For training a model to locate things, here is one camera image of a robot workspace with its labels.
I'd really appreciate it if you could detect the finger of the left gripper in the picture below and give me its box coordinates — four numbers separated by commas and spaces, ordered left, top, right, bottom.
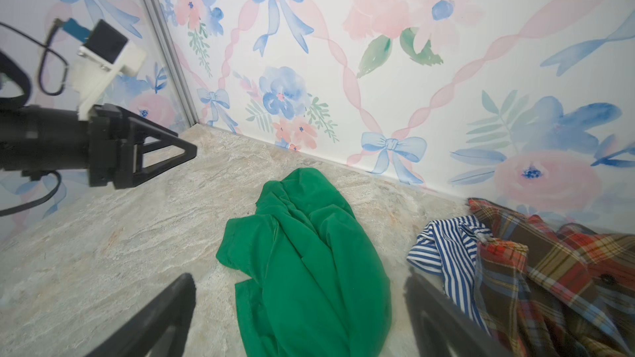
133, 118, 198, 187

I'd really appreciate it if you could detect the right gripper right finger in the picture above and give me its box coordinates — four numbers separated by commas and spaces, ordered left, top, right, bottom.
404, 272, 511, 357

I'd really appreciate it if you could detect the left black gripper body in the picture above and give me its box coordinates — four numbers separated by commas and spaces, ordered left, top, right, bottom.
88, 104, 147, 189

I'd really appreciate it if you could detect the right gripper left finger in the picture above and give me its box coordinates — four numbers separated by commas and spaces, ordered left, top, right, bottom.
89, 273, 196, 357

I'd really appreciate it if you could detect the green cloth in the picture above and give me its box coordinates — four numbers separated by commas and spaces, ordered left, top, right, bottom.
217, 168, 392, 356

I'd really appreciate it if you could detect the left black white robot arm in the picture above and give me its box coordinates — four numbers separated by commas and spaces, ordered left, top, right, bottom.
1, 55, 198, 189

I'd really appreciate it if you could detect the blue white striped cloth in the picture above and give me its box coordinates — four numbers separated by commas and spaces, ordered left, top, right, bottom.
406, 215, 493, 330

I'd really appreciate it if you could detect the red plaid cloth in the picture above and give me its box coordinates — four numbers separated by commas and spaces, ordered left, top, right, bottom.
468, 198, 634, 356

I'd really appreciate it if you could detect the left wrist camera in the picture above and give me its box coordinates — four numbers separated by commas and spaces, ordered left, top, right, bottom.
56, 18, 147, 121

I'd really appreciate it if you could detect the left corner aluminium post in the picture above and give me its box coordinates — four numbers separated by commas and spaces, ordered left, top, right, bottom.
142, 0, 198, 127

